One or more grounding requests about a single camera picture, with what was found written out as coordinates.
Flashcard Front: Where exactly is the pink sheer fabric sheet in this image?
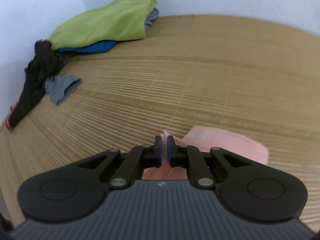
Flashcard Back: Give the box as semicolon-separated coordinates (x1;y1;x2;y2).
142;126;269;180

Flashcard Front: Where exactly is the small grey cloth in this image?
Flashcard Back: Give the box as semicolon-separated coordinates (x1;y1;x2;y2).
44;74;82;106

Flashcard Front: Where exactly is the black garment with pink trim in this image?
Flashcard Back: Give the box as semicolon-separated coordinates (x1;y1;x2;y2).
5;40;72;130

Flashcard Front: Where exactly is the blue folded garment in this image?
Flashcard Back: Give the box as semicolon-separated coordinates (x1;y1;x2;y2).
57;40;117;54

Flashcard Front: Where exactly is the green folded garment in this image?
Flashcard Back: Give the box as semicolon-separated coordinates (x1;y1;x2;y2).
48;0;157;50

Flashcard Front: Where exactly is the grey folded garment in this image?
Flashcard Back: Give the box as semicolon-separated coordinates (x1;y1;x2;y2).
144;8;159;30

